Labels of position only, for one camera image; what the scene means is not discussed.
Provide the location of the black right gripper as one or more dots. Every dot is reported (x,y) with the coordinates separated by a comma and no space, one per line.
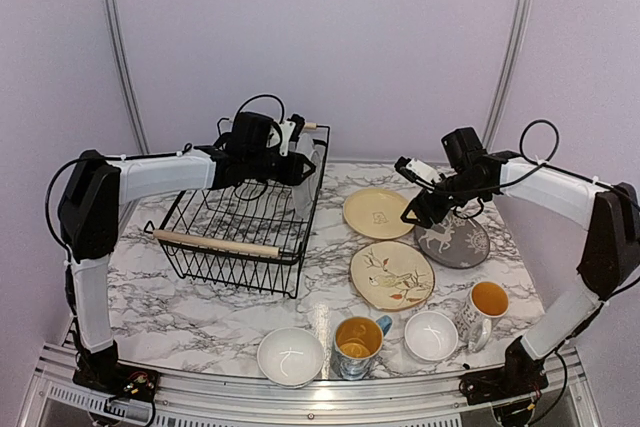
(424,205)

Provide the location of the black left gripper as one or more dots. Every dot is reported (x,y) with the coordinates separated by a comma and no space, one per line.
(292,174)

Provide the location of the red and teal plate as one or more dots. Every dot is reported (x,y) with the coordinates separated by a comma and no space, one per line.
(304,194)

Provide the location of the pale yellow round plate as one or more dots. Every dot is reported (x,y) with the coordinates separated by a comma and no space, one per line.
(376,213)

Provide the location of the black wire dish rack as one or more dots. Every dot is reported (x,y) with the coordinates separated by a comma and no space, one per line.
(247,236)

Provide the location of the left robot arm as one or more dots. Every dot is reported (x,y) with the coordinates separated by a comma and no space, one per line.
(257,147)

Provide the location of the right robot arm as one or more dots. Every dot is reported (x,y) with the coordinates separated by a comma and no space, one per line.
(603,223)

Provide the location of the grey reindeer plate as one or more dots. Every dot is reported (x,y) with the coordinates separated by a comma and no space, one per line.
(455,243)

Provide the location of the cream bird pattern plate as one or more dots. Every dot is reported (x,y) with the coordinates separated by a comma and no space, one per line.
(392,276)

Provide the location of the white patterned mug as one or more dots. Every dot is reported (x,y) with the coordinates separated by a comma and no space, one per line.
(484,307)

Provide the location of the small white bowl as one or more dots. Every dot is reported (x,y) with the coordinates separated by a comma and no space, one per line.
(430,336)

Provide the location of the large white bowl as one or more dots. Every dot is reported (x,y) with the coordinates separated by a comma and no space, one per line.
(290,357)

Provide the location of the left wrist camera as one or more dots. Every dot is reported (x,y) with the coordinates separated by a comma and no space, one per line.
(283,133)

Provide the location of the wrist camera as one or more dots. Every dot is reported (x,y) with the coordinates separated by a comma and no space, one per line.
(283,133)
(417,172)

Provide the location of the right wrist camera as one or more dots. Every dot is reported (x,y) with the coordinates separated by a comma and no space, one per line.
(417,172)

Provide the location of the blue handled mug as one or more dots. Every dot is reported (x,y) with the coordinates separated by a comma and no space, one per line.
(356,343)

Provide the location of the right aluminium frame post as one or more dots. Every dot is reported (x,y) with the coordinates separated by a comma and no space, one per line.
(514,45)

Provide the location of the aluminium frame post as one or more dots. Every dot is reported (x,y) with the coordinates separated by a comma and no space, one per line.
(514,45)
(124,75)

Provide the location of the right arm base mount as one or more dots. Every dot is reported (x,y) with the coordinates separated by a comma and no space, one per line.
(497,384)

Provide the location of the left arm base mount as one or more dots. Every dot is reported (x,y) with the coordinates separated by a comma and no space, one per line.
(120,382)

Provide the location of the left aluminium frame post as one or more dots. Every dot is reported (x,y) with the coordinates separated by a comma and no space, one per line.
(124,75)

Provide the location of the aluminium front rail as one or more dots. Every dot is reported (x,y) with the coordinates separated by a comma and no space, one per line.
(194,399)

